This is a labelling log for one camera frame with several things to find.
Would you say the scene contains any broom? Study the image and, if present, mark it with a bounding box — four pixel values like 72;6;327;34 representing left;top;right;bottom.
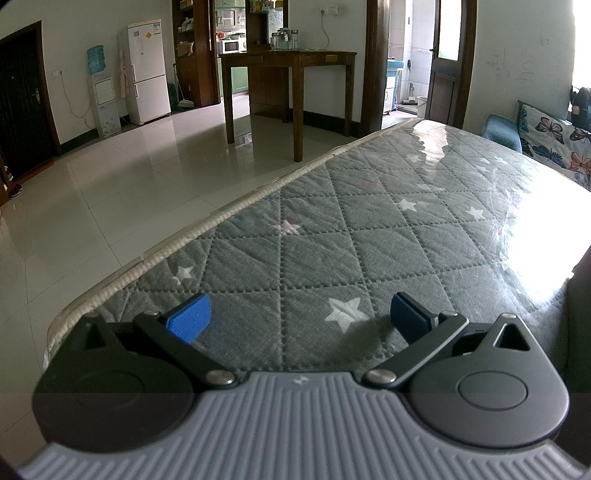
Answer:
173;62;195;112

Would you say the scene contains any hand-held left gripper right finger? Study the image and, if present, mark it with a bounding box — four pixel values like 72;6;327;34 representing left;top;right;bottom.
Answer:
361;292;543;389

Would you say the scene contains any blue water bottle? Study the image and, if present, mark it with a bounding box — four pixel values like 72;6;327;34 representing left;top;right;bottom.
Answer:
86;45;107;75

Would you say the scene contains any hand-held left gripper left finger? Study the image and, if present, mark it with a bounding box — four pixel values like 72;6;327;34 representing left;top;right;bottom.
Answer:
60;294;240;389

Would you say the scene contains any wooden door with window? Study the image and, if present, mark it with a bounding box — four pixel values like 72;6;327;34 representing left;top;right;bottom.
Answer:
425;0;478;130

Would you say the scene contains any wooden pillar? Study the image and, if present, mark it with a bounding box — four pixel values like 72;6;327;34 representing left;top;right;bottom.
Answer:
360;0;391;138

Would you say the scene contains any light blue plastic cabinet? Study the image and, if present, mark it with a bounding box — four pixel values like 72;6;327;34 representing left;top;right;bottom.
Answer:
385;58;405;114

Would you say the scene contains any dark object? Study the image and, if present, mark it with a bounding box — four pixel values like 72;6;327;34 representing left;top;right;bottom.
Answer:
566;251;591;439

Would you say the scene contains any dark backpack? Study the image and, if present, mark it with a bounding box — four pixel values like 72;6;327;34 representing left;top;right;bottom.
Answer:
570;85;591;126

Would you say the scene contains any white water dispenser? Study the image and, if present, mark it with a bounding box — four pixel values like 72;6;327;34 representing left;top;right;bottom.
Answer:
88;73;122;138

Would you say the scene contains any wooden shelf cabinet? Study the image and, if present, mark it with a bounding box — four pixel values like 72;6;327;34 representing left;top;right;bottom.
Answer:
172;0;221;108

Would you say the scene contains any green kitchen cabinet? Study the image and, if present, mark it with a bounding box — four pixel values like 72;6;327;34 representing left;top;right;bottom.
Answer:
215;0;250;94

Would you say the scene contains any butterfly print cushion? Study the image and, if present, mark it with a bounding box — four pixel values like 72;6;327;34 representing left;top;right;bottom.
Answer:
516;100;591;193

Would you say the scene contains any grey quilted star mattress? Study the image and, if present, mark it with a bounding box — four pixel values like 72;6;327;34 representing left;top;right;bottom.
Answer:
42;117;591;376

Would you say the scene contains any white dispenser cable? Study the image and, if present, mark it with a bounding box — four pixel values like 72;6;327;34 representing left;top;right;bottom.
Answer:
60;74;94;126

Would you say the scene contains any white refrigerator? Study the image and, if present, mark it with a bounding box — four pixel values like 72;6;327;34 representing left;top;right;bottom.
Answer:
117;19;171;126

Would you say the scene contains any blue cushion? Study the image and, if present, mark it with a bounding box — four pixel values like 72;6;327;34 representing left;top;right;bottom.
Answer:
480;114;523;154

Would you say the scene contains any tall wooden cupboard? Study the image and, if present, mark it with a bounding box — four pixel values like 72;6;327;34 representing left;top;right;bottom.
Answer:
246;0;291;123

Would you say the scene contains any dark entrance door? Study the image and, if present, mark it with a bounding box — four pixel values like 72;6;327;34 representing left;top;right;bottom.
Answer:
0;25;62;180

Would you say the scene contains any dark wooden table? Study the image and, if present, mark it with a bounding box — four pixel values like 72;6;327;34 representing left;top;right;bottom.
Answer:
218;50;358;162

